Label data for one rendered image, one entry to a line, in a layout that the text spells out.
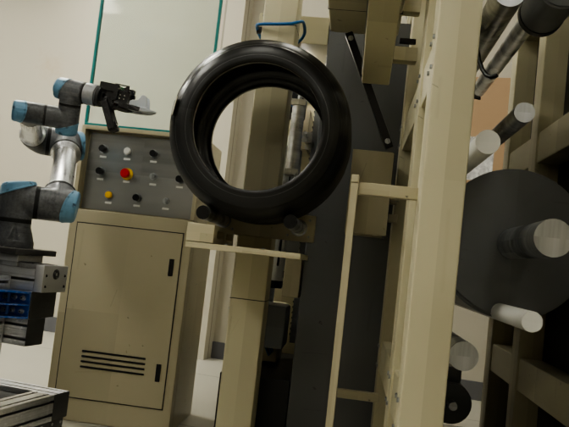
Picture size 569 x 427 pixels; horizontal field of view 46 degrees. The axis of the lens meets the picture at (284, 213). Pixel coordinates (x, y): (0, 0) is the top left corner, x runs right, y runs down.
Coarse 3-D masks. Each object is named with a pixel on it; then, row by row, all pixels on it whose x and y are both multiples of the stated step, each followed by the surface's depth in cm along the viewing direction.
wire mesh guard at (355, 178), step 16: (352, 176) 160; (352, 192) 160; (352, 208) 159; (352, 224) 159; (352, 240) 246; (336, 320) 158; (336, 336) 157; (336, 352) 157; (336, 368) 157; (336, 384) 157
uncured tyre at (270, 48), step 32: (224, 64) 216; (256, 64) 241; (288, 64) 214; (320, 64) 216; (192, 96) 216; (224, 96) 244; (320, 96) 212; (192, 128) 216; (192, 160) 214; (320, 160) 211; (192, 192) 221; (224, 192) 213; (256, 192) 211; (288, 192) 211; (320, 192) 214; (256, 224) 233
